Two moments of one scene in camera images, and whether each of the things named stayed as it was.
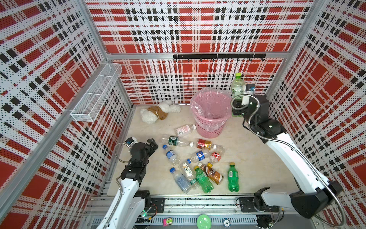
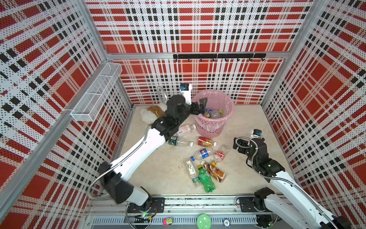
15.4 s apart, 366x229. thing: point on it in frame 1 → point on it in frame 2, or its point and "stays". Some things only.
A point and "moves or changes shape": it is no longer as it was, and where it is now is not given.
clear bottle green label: (175, 140) stays
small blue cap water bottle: (171, 155) → (208, 111)
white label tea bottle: (188, 170) moves or changes shape
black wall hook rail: (220, 56) stays
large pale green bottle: (238, 87) → (216, 114)
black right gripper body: (246, 115) → (244, 149)
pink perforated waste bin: (211, 108) stays
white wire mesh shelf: (87, 106) stays
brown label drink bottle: (217, 177) moves or changes shape
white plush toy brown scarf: (150, 116) stays
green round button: (204, 222) stays
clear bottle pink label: (184, 130) stays
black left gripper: (152, 144) → (198, 108)
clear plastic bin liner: (211, 108) stays
